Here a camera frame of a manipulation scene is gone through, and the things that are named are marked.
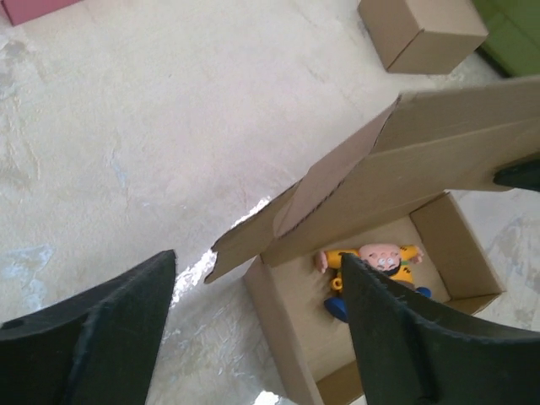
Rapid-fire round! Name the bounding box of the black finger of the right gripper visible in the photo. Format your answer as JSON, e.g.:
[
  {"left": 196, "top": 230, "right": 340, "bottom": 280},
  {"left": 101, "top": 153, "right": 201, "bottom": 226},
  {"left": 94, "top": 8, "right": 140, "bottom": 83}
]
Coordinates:
[{"left": 494, "top": 159, "right": 540, "bottom": 191}]

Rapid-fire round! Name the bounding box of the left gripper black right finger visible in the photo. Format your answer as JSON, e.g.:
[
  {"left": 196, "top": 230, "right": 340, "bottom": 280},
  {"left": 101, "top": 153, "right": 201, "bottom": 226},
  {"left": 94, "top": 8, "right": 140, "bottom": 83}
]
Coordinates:
[{"left": 342, "top": 254, "right": 539, "bottom": 404}]

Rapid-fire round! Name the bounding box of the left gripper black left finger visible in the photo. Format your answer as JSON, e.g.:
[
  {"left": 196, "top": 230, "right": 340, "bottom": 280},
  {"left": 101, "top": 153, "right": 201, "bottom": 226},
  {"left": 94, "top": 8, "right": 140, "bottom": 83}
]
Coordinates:
[{"left": 1, "top": 250, "right": 176, "bottom": 404}]

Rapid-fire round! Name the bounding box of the small snack wrapper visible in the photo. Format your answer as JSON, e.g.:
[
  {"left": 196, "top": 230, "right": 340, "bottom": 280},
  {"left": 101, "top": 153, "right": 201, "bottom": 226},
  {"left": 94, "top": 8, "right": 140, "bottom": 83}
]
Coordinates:
[{"left": 313, "top": 243, "right": 431, "bottom": 323}]

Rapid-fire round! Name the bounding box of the large brown cardboard box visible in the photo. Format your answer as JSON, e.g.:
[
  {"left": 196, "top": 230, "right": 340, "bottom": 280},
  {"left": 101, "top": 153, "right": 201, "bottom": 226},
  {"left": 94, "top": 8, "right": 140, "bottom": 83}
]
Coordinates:
[{"left": 206, "top": 76, "right": 539, "bottom": 404}]

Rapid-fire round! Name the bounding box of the small folded cardboard box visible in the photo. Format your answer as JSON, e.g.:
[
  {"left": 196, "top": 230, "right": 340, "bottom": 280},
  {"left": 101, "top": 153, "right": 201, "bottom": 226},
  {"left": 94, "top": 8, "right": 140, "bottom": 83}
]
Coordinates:
[{"left": 358, "top": 0, "right": 489, "bottom": 75}]

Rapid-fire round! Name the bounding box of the pink rectangular box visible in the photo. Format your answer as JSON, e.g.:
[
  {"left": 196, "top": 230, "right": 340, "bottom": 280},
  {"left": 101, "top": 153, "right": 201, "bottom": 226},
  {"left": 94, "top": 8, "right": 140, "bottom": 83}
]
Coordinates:
[{"left": 1, "top": 0, "right": 79, "bottom": 26}]

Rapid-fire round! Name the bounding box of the olive green plastic bin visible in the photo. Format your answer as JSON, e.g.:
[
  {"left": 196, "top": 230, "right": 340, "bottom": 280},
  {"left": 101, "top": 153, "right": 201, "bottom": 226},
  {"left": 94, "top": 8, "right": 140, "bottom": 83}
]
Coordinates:
[{"left": 473, "top": 0, "right": 539, "bottom": 77}]

